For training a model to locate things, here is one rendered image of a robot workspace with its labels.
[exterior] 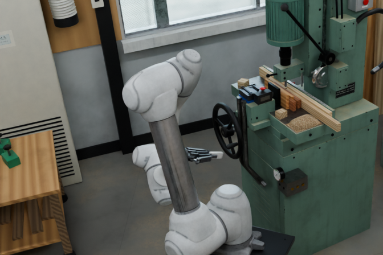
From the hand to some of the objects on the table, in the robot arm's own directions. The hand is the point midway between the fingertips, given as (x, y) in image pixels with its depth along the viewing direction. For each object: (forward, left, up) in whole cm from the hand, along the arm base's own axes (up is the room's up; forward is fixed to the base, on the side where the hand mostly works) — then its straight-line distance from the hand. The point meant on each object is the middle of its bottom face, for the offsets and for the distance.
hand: (215, 155), depth 264 cm
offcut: (+21, -26, +13) cm, 36 cm away
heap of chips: (+17, -38, +12) cm, 43 cm away
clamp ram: (+31, -17, +14) cm, 38 cm away
